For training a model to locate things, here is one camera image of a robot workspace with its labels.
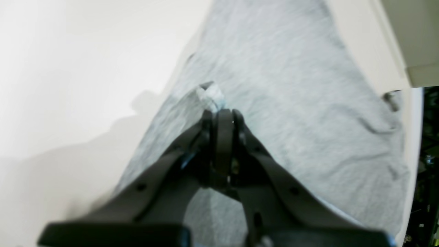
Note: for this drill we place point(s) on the grey T-shirt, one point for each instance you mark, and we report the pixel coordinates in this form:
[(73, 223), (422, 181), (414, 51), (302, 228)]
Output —
[(282, 64)]

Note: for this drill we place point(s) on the grey plastic bin right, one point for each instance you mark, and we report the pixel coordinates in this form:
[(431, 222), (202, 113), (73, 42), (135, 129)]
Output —
[(415, 24)]

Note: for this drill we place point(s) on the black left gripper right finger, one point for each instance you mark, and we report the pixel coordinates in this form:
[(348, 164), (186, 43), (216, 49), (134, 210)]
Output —
[(279, 210)]

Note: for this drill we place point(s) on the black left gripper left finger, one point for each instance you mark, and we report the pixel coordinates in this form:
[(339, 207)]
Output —
[(149, 212)]

